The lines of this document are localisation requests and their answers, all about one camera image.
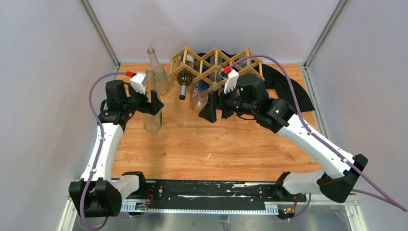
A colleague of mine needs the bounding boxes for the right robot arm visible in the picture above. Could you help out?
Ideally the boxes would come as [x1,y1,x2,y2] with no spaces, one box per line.
[199,72,368,203]

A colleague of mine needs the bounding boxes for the clear bottle blue label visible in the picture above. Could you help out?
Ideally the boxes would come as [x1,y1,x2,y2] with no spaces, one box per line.
[190,77,209,111]

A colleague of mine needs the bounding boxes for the dark green wine bottle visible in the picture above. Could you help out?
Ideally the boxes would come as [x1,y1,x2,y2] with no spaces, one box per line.
[177,54,195,100]

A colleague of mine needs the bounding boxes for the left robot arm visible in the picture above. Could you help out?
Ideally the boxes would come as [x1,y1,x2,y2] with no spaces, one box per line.
[68,80,164,218]

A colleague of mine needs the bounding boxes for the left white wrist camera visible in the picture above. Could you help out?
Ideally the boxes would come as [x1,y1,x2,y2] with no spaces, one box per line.
[130,72,147,95]

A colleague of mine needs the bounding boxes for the aluminium rail frame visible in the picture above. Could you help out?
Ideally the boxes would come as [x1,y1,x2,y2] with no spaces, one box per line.
[57,179,367,231]

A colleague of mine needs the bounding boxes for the wooden lattice wine rack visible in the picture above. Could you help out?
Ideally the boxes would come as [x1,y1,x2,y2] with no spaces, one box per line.
[167,46,263,87]

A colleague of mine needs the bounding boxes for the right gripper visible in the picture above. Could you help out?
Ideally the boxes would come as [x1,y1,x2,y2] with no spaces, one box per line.
[198,83,257,123]

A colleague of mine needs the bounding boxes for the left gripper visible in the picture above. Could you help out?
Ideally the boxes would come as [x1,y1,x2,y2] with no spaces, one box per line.
[122,84,163,115]

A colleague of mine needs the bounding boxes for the small clear glass bottle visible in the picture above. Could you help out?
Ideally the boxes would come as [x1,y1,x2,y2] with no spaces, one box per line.
[238,58,252,76]

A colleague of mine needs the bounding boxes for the clear bottle black label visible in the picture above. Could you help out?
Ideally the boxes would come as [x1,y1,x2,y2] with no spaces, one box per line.
[147,47,170,95]

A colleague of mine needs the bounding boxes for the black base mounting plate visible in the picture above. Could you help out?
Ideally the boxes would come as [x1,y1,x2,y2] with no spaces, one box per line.
[116,179,307,212]

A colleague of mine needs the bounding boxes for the clear bottle white label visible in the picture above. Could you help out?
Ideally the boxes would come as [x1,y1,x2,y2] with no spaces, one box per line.
[144,69,162,133]

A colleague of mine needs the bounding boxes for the slim clear glass bottle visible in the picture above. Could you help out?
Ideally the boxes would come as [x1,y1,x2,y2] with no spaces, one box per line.
[209,54,223,91]

